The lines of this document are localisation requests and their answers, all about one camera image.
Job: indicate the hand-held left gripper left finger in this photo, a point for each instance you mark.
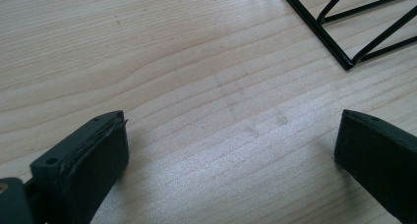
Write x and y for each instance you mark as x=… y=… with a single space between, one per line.
x=85 y=165

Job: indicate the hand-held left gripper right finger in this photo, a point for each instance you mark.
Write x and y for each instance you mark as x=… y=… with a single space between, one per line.
x=377 y=158

